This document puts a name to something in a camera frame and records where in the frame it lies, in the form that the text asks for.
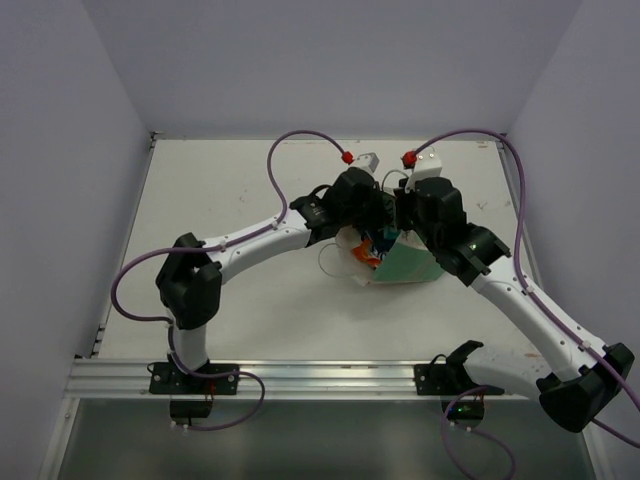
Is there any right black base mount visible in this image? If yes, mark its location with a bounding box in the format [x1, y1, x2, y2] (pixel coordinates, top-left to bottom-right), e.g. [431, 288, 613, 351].
[413, 340, 505, 428]

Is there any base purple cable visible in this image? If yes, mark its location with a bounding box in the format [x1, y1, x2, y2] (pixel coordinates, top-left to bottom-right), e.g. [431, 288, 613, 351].
[172, 369, 266, 432]
[438, 384, 516, 480]

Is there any green printed paper bag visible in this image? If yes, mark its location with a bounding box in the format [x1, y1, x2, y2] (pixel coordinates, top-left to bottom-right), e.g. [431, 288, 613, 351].
[318, 167, 444, 287]

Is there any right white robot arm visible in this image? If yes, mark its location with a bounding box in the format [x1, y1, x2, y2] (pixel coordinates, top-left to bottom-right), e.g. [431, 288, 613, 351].
[394, 177, 635, 433]

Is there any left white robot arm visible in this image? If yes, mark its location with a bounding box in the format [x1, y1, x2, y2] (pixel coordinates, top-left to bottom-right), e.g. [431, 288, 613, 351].
[155, 167, 393, 393]

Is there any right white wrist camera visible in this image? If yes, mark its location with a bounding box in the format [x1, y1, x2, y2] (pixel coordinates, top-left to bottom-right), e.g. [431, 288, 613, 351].
[404, 149, 443, 192]

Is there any orange snack packet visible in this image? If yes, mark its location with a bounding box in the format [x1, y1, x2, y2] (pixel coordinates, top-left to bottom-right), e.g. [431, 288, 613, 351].
[351, 238, 383, 269]

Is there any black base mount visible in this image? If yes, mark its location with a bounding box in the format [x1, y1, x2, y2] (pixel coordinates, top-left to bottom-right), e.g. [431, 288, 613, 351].
[413, 340, 505, 428]
[147, 361, 239, 425]

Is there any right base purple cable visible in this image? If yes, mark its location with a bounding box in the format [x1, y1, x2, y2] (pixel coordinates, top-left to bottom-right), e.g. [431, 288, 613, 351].
[438, 384, 516, 480]

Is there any green mint snack packet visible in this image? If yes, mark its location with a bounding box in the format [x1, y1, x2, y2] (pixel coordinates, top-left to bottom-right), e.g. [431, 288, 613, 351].
[382, 227, 399, 241]

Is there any aluminium mounting rail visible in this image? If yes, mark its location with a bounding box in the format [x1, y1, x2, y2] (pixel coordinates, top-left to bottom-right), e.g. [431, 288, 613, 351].
[64, 358, 516, 401]

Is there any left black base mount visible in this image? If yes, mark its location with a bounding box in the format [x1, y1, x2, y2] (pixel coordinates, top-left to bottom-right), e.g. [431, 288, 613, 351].
[147, 361, 239, 425]

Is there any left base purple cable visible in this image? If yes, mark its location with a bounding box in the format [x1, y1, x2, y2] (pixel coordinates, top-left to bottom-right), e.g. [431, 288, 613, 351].
[172, 369, 266, 432]

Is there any blue cookie snack packet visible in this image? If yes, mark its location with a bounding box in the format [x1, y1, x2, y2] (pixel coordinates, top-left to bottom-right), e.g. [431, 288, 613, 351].
[371, 238, 395, 261]

